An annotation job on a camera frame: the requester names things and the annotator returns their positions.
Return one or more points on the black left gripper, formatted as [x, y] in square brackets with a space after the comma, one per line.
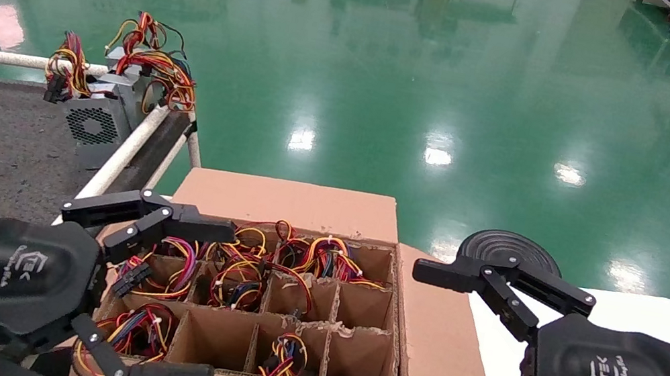
[10, 280]

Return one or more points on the brown cardboard divider box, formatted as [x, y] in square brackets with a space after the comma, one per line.
[291, 204]

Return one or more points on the black round ribbed disc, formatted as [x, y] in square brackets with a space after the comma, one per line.
[503, 240]

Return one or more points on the grey power supply with fan grille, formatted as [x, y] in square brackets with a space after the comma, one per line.
[93, 127]

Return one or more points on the thin white frame pipe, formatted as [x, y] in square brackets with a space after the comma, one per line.
[170, 157]

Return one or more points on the short white frame pipe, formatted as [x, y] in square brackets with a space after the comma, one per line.
[195, 147]

